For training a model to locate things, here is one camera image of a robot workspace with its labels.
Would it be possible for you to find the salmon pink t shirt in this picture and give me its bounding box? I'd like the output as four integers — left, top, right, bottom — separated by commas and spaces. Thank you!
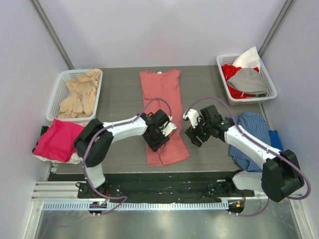
139, 69, 190, 166

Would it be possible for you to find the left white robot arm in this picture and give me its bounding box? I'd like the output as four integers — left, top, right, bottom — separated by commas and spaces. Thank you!
73, 110, 177, 199

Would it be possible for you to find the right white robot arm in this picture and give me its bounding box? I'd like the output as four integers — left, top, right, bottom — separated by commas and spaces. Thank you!
182, 105, 305, 202

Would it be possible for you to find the blue checkered shirt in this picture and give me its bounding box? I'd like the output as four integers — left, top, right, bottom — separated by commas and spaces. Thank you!
229, 111, 271, 172

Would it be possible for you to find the red garment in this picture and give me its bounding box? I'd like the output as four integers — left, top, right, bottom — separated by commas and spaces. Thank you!
221, 64, 260, 99

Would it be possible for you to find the right white plastic basket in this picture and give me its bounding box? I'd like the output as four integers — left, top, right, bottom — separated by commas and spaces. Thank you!
216, 53, 277, 106

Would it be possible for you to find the white plastic basket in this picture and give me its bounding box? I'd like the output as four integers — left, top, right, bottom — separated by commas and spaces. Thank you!
46, 69, 103, 122
216, 53, 277, 106

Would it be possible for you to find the bright blue garment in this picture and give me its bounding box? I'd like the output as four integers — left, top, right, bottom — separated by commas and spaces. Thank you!
269, 130, 284, 151

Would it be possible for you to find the beige t shirt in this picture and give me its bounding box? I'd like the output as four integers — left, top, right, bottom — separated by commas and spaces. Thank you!
58, 69, 102, 119

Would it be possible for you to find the cream white garment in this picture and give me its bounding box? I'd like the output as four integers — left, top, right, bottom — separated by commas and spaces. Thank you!
33, 153, 83, 165

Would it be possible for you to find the left white plastic basket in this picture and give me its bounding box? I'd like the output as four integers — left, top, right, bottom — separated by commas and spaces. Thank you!
46, 69, 103, 122

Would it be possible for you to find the magenta t shirt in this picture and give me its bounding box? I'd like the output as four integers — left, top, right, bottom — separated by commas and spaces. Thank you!
33, 119, 84, 163

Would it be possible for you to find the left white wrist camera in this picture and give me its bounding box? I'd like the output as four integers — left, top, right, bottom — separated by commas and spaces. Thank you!
160, 116, 177, 136

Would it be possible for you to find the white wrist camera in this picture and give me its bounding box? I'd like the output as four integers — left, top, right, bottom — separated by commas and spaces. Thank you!
160, 116, 177, 136
182, 109, 200, 128

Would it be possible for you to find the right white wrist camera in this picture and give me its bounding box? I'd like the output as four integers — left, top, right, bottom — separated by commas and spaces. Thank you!
182, 109, 200, 128

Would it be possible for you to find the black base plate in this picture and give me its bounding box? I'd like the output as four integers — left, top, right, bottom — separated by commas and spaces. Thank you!
74, 171, 255, 204

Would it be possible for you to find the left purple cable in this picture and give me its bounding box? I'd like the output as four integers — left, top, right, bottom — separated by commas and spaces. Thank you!
81, 97, 174, 216

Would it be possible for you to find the purple cable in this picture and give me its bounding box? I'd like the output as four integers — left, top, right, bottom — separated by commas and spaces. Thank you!
81, 97, 174, 216
184, 97, 312, 217

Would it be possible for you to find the white slotted cable duct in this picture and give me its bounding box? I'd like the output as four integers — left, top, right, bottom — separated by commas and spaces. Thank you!
42, 200, 229, 211

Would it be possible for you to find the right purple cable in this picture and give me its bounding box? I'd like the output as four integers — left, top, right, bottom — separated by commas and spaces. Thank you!
184, 97, 312, 217

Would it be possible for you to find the aluminium frame rail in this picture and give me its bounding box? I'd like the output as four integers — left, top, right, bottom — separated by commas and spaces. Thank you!
31, 181, 304, 201

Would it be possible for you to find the right corner aluminium post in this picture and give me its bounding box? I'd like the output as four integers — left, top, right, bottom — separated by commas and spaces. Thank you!
258, 0, 296, 58

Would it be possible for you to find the corner aluminium post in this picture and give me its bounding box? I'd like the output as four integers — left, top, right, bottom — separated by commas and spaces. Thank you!
29, 0, 74, 70
258, 0, 296, 58

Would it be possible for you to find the left corner aluminium post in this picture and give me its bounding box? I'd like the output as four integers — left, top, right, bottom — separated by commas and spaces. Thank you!
29, 0, 74, 70

